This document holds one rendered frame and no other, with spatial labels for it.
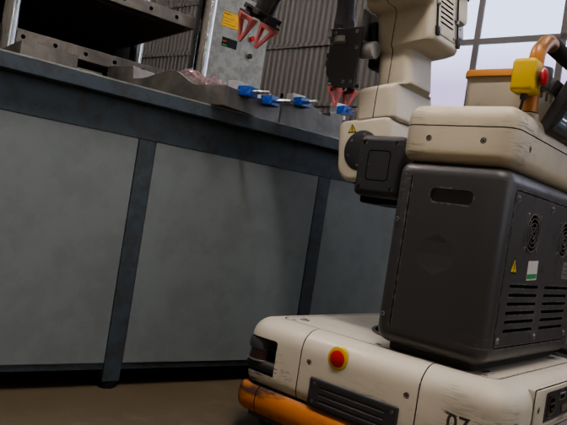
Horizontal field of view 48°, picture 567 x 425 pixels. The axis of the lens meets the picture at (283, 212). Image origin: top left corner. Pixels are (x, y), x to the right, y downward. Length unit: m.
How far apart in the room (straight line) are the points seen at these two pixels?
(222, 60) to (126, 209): 1.34
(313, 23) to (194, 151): 3.28
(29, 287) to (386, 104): 0.99
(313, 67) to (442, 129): 3.54
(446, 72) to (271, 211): 2.52
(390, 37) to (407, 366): 0.85
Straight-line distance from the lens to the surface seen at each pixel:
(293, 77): 4.98
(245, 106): 1.85
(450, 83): 4.27
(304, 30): 5.05
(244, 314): 1.99
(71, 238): 1.71
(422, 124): 1.41
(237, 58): 2.99
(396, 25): 1.75
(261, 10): 1.84
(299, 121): 2.07
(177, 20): 2.79
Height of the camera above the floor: 0.53
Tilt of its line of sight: level
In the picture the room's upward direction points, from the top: 9 degrees clockwise
